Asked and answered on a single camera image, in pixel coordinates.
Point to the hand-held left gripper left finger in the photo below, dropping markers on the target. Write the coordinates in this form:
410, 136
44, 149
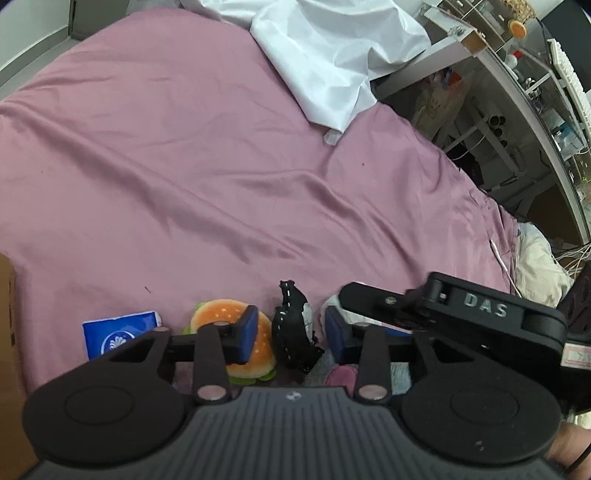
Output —
247, 334

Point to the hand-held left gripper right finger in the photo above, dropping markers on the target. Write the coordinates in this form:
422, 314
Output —
334, 337

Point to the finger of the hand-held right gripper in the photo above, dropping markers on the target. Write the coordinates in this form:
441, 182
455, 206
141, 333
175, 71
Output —
374, 300

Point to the burger plush toy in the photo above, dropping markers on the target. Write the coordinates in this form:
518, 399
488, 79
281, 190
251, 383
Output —
217, 311

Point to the blue tissue pack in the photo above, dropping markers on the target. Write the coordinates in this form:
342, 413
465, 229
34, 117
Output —
111, 332

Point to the cardboard box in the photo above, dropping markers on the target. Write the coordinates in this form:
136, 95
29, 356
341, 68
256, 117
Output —
9, 369

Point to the person's right forearm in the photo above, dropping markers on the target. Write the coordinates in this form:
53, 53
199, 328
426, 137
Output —
572, 443

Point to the cream crumpled blanket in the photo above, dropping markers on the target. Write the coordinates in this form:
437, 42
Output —
535, 263

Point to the pink bed sheet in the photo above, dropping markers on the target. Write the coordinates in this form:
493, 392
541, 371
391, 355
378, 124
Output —
184, 184

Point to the paper shopping bag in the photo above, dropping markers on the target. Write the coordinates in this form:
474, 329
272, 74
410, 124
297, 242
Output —
434, 106

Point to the white desk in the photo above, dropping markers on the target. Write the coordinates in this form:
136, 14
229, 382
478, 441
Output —
508, 78

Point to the white cloth cover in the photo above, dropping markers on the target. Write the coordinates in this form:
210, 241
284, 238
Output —
323, 55

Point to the white keyboard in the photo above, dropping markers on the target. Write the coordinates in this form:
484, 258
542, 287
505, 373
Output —
565, 69

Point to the white bottle with red cap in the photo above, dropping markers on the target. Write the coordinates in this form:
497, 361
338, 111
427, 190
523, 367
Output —
512, 60

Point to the orange round plush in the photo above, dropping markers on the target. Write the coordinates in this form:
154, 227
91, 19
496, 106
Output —
517, 28

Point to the wicker basket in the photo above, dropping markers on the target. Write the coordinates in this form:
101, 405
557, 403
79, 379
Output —
519, 9

